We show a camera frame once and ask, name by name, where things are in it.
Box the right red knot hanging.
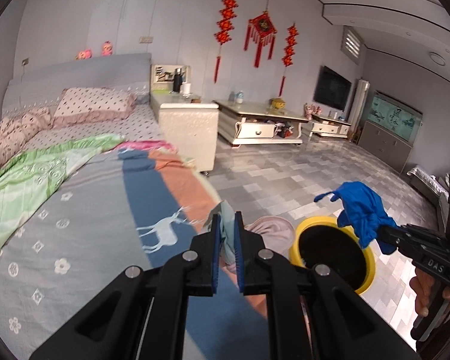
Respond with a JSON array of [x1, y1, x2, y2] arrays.
[[279, 23, 299, 97]]

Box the centre red fu hanging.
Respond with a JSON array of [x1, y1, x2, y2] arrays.
[[244, 9, 277, 68]]

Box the pink plush doll right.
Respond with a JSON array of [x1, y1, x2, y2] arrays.
[[101, 41, 113, 56]]

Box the dotted pink pillow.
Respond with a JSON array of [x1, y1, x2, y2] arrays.
[[53, 87, 137, 128]]

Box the white tv stand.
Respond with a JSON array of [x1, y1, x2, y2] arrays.
[[309, 114, 351, 138], [214, 100, 308, 146]]

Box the grey sofa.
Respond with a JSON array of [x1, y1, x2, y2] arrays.
[[406, 166, 450, 220]]

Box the yellow toy box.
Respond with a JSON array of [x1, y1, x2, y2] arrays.
[[270, 97, 286, 110]]

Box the grey bed with headboard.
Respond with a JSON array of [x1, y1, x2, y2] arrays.
[[0, 52, 309, 360]]

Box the pink plush doll left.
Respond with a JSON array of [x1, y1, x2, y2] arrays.
[[75, 49, 92, 60]]

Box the striped deer blanket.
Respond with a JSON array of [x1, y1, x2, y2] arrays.
[[0, 149, 270, 359]]

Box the pink plush doll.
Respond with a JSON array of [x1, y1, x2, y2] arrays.
[[75, 49, 92, 60], [101, 41, 113, 56]]

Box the white floor air conditioner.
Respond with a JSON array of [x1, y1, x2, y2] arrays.
[[348, 79, 370, 126]]

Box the pink and teal cloth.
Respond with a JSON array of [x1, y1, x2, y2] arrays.
[[203, 201, 295, 274]]

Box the pink sheet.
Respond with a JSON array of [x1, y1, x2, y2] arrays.
[[114, 140, 178, 154]]

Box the pink dotted quilt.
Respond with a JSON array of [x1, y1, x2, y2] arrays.
[[0, 107, 53, 167]]

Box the black thermos bottle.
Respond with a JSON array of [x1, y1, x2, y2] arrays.
[[172, 67, 183, 93]]

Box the right hand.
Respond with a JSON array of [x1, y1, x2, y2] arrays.
[[410, 270, 450, 317]]

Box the fish tank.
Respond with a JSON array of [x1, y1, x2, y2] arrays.
[[367, 90, 423, 145]]

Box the green patterned quilt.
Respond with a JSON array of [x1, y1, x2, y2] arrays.
[[0, 133, 125, 250]]

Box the red knot hanging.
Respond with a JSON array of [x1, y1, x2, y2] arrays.
[[279, 23, 299, 97], [214, 0, 239, 84]]

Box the white bedside cabinet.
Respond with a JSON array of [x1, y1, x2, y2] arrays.
[[149, 63, 220, 176]]

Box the left red knot hanging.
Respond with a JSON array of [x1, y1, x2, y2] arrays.
[[214, 0, 239, 84]]

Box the blue cloth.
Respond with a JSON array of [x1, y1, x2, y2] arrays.
[[314, 181, 398, 255]]

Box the grey sideboard cabinet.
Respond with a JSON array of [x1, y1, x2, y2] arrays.
[[358, 121, 412, 174]]

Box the yellow rim trash bin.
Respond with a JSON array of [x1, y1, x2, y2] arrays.
[[289, 216, 376, 294]]

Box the wall mounted television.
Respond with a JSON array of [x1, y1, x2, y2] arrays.
[[314, 66, 352, 111]]

